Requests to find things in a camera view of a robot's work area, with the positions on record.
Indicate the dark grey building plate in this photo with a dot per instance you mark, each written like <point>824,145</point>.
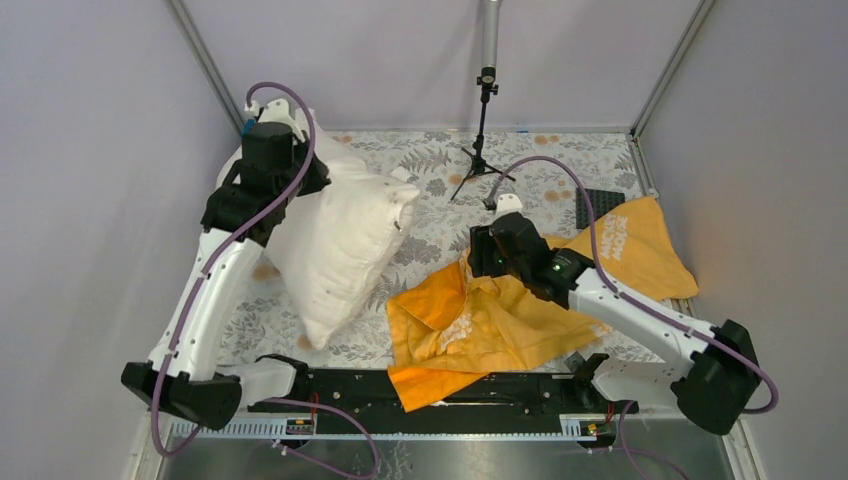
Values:
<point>602,202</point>

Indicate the white slotted cable duct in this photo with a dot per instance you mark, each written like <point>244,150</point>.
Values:
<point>331,427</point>

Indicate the white pillow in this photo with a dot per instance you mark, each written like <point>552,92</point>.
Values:
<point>333,246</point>

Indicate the orange pillowcase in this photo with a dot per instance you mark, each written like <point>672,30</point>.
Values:
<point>453,329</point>

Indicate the floral tablecloth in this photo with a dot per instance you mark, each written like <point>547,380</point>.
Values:
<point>547,169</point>

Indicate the black tripod stand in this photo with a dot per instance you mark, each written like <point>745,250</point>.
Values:
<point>479,166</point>

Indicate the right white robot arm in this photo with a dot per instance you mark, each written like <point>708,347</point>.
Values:
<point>711,371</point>

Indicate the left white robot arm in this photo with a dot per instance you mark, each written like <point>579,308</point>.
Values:
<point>181,375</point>

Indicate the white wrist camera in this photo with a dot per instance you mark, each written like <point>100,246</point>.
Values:
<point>277,110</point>
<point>504,204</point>

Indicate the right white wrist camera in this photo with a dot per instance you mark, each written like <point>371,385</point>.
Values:
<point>504,204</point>

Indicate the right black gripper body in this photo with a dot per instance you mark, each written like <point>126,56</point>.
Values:
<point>494,261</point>

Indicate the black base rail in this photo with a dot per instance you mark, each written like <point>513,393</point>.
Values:
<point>369,396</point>

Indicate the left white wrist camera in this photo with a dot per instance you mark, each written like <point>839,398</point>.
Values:
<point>277,110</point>

